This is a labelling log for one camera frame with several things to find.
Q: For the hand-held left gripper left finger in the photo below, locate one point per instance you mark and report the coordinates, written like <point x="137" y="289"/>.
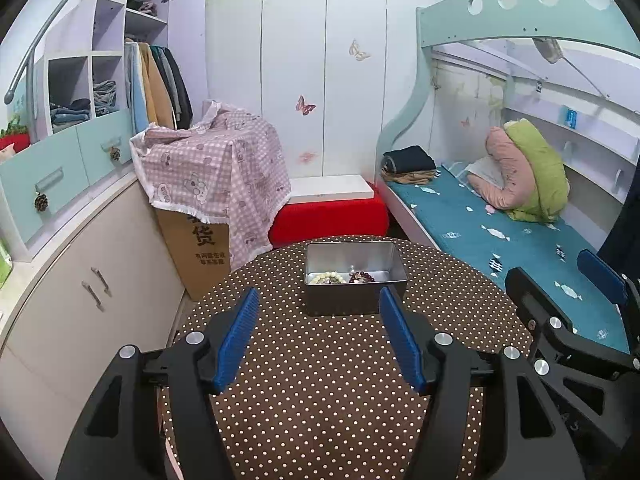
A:
<point x="235" y="340"/>

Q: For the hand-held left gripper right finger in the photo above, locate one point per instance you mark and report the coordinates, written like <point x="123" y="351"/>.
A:
<point x="402" y="340"/>

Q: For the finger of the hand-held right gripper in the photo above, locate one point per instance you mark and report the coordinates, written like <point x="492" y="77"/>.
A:
<point x="600" y="272"/>
<point x="530" y="295"/>

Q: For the dark metal tin box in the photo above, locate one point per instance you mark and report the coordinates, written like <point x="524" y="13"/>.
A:
<point x="340" y="300"/>

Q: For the blue printed bed sheet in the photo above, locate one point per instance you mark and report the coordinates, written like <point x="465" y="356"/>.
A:
<point x="475" y="240"/>

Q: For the brown polka-dot round table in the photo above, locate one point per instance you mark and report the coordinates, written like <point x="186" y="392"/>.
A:
<point x="320" y="360"/>

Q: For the cardboard box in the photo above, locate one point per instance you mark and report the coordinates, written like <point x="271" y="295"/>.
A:
<point x="200" y="260"/>

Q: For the green blanket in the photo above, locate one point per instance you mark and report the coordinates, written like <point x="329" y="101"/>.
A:
<point x="540" y="175"/>

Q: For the pink pillow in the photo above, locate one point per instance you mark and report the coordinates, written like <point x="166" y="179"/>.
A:
<point x="505" y="170"/>

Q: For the white striped pillow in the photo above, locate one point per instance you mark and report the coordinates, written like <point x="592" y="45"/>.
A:
<point x="482" y="172"/>

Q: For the red ottoman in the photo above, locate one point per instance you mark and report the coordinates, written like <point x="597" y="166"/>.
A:
<point x="325" y="220"/>

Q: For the small blue box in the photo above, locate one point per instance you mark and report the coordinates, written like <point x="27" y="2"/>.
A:
<point x="570" y="117"/>

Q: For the folded tan clothes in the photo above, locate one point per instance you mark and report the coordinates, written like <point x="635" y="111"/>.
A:
<point x="410" y="178"/>

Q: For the white board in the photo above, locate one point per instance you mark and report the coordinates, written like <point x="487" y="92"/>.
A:
<point x="330" y="187"/>

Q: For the pink checked cloth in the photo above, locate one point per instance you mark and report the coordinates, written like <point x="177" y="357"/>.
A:
<point x="215" y="170"/>

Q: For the beige low cabinet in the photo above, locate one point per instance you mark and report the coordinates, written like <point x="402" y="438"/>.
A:
<point x="60" y="320"/>

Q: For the folded dark clothes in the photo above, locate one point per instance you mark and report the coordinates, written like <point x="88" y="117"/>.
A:
<point x="410" y="157"/>

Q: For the pale pink butterfly sticker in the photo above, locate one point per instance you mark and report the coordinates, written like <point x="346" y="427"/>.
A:
<point x="309" y="157"/>

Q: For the pinecone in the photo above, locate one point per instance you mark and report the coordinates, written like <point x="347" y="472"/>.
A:
<point x="115" y="154"/>
<point x="41" y="203"/>

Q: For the teal drawer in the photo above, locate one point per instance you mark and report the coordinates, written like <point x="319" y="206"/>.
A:
<point x="30" y="195"/>
<point x="102" y="155"/>

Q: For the grey clip lamp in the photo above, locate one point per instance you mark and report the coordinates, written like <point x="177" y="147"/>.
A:
<point x="547" y="49"/>

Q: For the green package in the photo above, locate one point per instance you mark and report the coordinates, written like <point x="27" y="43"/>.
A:
<point x="5" y="265"/>

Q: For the dark pink butterfly sticker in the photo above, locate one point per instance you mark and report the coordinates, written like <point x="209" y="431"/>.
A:
<point x="305" y="105"/>

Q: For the dark hanging jackets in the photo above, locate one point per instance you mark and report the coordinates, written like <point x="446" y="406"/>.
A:
<point x="177" y="90"/>

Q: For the tan hanging coat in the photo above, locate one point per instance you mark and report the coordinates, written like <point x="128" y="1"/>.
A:
<point x="157" y="90"/>

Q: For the light blue hanging garment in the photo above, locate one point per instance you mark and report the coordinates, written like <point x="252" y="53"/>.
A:
<point x="137" y="90"/>

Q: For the folded grey clothes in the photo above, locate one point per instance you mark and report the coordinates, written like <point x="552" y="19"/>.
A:
<point x="105" y="99"/>

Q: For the folded blue jeans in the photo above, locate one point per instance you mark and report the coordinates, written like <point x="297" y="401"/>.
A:
<point x="70" y="112"/>

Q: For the white wardrobe doors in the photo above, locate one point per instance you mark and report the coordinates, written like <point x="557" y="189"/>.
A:
<point x="280" y="60"/>

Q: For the beige butterfly sticker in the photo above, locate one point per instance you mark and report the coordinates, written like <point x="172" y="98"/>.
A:
<point x="359" y="51"/>

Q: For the green plant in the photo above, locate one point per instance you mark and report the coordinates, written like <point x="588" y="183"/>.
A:
<point x="16" y="125"/>

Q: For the lilac open shelf unit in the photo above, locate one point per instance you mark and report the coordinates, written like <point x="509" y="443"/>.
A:
<point x="107" y="25"/>

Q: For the pinkish folded cloth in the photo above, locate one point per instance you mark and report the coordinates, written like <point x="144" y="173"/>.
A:
<point x="147" y="7"/>

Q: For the white bed wall shelf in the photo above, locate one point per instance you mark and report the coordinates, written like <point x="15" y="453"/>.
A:
<point x="590" y="160"/>

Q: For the teal bunk bed frame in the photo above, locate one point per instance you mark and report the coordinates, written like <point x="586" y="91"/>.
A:
<point x="440" y="20"/>

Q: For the curved grey metal rail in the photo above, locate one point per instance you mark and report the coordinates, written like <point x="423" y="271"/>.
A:
<point x="35" y="55"/>

